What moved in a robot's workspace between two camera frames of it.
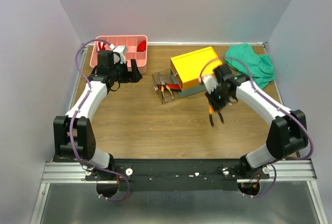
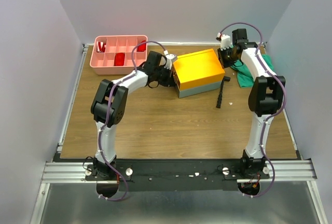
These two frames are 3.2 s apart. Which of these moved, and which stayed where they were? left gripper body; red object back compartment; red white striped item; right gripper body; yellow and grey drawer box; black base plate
Moved: right gripper body; left gripper body
Stayed: yellow and grey drawer box; red white striped item; black base plate; red object back compartment
